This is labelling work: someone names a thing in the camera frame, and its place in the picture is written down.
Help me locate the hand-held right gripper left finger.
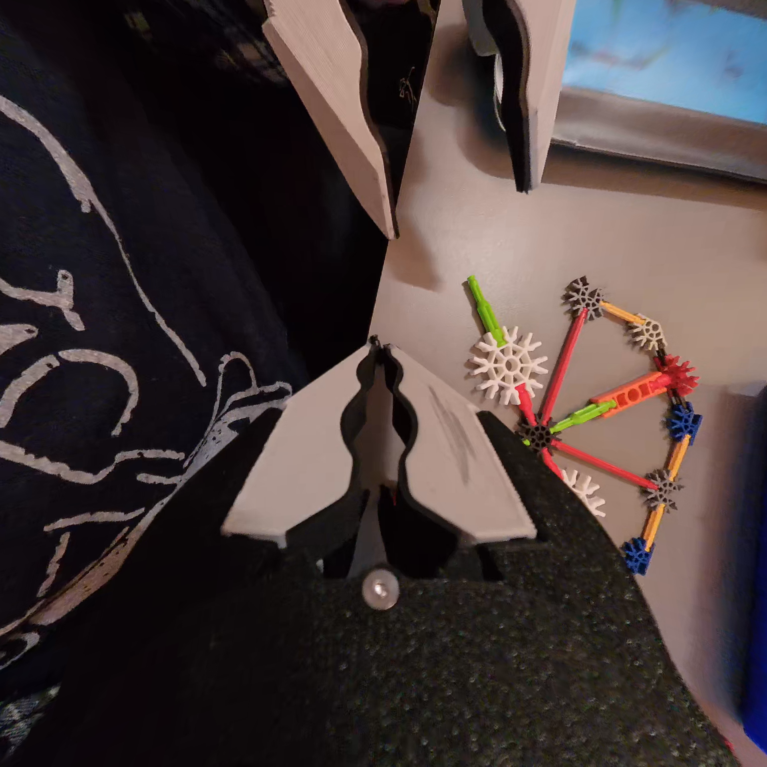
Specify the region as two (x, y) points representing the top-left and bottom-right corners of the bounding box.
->
(222, 344), (384, 549)

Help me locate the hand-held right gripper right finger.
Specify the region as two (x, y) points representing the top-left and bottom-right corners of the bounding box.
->
(383, 344), (537, 546)

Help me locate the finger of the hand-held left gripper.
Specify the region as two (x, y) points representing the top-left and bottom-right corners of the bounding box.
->
(262, 0), (400, 242)
(461, 0), (577, 194)

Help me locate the long red toy rod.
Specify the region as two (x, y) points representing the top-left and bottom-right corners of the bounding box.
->
(551, 440), (657, 489)

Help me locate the colourful toy rod wheel assembly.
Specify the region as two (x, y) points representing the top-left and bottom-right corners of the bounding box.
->
(466, 274), (703, 577)

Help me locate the blue toy connector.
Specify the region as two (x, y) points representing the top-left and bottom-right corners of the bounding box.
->
(620, 536), (655, 577)

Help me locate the blue plastic bin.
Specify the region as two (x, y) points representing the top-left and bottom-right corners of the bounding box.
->
(740, 383), (767, 738)

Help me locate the black printed shirt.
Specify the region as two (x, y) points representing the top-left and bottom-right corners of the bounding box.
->
(0, 0), (384, 708)

